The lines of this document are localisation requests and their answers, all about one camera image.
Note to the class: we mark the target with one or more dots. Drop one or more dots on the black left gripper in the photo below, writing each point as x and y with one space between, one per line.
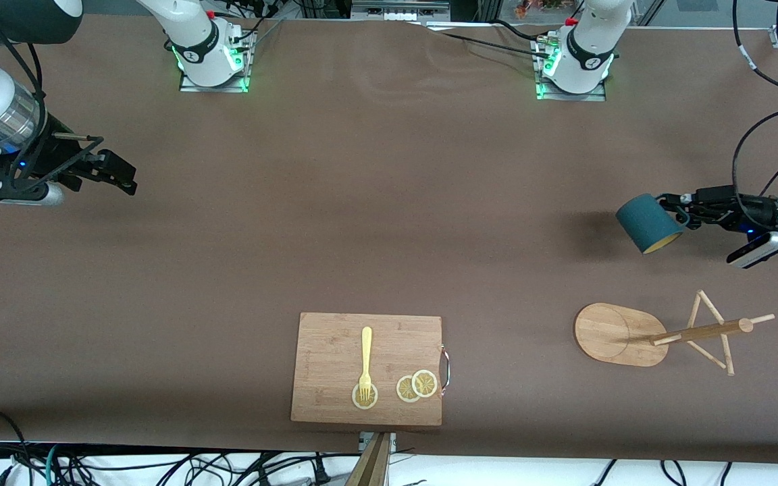
748 209

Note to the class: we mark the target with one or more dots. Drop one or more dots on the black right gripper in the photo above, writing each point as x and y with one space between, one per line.
51 152

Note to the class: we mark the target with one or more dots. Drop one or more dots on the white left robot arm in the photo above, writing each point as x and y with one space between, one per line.
591 40

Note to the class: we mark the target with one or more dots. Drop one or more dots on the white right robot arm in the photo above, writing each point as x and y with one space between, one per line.
193 34

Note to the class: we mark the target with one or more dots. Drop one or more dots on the wooden cup rack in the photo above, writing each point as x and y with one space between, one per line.
612 334

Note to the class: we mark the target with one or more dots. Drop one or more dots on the orange red object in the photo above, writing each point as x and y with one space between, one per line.
541 8

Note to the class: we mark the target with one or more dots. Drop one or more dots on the table cover sheet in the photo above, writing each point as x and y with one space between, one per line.
389 202

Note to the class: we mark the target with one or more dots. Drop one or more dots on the bamboo cutting board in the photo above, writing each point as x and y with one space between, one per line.
335 364

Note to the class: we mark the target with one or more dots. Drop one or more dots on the lemon slice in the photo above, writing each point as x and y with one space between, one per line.
425 383
371 403
402 390

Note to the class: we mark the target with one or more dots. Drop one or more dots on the yellow plastic fork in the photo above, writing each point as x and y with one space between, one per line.
366 351

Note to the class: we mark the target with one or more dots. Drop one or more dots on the grey power strip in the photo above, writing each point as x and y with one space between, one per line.
399 10

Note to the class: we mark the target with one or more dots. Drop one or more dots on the black power plug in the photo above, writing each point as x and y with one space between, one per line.
323 472

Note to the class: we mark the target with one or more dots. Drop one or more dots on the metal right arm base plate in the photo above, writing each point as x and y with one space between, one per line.
190 84

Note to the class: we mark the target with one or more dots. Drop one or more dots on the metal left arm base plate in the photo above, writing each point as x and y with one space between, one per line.
551 96

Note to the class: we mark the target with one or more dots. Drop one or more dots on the small metal bracket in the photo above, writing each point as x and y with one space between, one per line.
392 440

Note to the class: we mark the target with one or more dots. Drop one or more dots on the wooden post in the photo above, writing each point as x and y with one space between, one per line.
372 466

